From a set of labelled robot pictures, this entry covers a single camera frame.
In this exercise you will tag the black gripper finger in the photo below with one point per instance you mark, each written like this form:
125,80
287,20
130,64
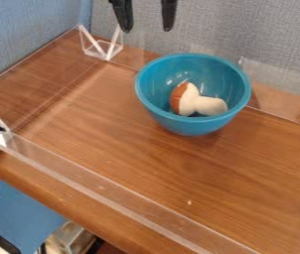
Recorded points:
169,11
122,8

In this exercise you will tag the blue plastic bowl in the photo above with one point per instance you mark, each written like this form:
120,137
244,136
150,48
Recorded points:
219,79

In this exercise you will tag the brown and white toy mushroom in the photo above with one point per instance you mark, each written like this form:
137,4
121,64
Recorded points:
188,102

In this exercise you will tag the clear acrylic front barrier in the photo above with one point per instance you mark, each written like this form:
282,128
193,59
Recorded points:
161,219

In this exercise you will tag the black object at bottom left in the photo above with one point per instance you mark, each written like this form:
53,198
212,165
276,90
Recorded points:
0,242

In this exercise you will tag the metal frame under table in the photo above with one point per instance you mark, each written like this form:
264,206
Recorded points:
70,239

